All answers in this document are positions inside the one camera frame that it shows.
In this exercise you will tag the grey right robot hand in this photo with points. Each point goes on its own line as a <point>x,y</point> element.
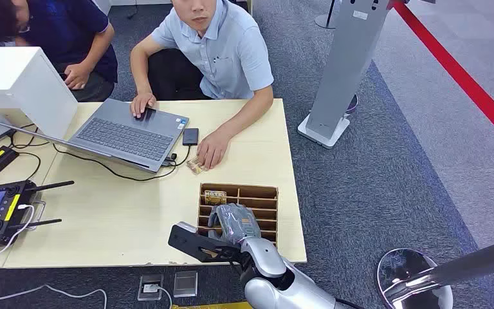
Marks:
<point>235,224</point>

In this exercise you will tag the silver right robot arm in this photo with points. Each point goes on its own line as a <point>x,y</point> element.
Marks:
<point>272,277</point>

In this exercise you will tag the gold hotel card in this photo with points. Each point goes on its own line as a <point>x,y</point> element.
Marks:
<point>215,197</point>

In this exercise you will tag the cardboard card holder box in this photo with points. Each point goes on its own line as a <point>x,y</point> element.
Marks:
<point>264,200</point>

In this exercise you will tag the person's left hand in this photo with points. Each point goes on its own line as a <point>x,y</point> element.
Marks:
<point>212,149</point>

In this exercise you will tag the person's hand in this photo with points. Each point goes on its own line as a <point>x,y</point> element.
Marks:
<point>141,103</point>
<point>212,149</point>
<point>76,76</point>

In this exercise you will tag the person's right hand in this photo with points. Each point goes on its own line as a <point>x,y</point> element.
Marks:
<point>141,103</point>

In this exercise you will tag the person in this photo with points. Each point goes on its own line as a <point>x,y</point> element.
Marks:
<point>230,51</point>
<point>72,34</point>

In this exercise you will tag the clear plastic wrapper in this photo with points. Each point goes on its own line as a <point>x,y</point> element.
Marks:
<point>196,165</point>

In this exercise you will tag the closed floor socket plate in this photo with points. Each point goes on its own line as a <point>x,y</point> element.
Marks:
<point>185,284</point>

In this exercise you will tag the yellow floor strip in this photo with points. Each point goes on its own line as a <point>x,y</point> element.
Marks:
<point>213,305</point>

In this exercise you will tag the black rectangular phone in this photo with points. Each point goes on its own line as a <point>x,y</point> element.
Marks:
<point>190,137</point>

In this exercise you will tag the floor socket with plug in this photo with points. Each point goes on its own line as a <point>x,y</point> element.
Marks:
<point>150,288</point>

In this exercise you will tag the grey laptop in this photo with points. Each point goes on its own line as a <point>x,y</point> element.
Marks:
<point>127,136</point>

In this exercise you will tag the shoe behind kiosk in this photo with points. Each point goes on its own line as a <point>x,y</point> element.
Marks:
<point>352,103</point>

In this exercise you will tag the grey kiosk stand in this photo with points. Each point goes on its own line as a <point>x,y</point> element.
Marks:
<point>345,68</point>

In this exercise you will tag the round stanchion base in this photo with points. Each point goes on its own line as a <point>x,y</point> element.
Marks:
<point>327,20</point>

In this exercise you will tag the black remote controller with screen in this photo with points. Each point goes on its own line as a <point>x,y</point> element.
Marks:
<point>0,213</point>

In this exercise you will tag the white box cabinet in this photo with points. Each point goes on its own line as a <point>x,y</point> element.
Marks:
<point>17,85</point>

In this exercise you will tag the red barrier belt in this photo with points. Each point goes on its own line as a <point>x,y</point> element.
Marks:
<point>464,81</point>

